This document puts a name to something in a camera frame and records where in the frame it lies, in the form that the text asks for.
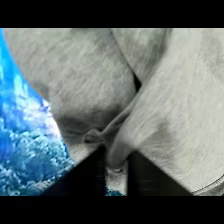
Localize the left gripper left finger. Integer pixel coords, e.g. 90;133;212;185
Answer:
40;144;108;197

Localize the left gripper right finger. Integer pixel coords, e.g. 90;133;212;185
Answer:
126;150;194;197

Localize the grey T-shirt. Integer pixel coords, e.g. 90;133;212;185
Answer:
2;28;224;197

